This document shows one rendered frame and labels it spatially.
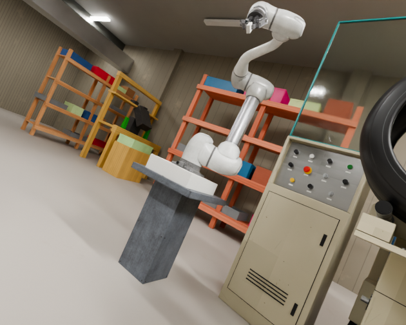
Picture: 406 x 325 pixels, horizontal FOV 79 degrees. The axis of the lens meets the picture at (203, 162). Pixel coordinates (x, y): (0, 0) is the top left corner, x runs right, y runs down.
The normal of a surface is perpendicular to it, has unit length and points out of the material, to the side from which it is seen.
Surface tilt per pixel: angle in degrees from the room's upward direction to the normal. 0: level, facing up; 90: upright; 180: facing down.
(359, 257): 90
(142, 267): 90
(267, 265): 90
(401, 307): 90
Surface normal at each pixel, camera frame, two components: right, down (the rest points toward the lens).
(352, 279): -0.48, -0.24
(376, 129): -0.71, -0.30
